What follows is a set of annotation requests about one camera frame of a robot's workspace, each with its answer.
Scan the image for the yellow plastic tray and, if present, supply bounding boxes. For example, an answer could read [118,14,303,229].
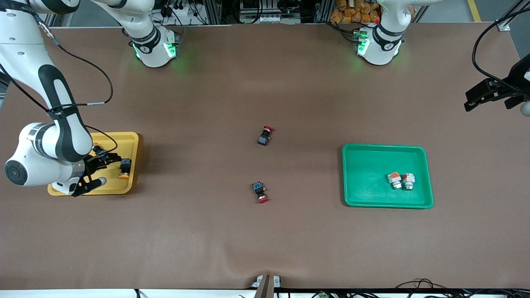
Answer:
[47,132,140,196]

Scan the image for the aluminium profile bar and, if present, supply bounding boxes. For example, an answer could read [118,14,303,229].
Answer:
[496,0,530,32]

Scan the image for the green plastic tray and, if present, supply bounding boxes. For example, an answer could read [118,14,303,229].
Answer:
[342,144,434,209]

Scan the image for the red mushroom push button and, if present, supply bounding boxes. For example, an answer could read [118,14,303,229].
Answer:
[257,125,275,147]
[252,181,269,204]

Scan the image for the orange objects pile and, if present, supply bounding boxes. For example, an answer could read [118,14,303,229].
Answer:
[330,0,381,24]

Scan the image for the brown table mat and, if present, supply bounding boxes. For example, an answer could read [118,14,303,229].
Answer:
[0,23,530,290]

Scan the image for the white power strip with plugs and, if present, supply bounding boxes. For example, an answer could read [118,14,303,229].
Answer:
[159,0,198,19]

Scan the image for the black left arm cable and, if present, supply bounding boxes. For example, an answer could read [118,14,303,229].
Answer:
[472,6,530,89]

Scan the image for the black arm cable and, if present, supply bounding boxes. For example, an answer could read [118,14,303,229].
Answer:
[472,6,530,89]
[0,10,120,158]

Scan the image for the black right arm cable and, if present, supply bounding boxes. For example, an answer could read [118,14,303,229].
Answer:
[0,10,120,158]

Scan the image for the aluminium frame post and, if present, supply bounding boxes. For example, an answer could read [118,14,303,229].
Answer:
[203,0,222,24]
[315,0,334,24]

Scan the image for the black cable tangle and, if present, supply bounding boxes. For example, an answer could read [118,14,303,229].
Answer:
[393,278,530,298]

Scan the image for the brown post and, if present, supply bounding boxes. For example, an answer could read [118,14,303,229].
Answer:
[254,275,275,298]

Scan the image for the white table bracket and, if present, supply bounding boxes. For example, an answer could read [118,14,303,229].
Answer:
[251,274,282,288]

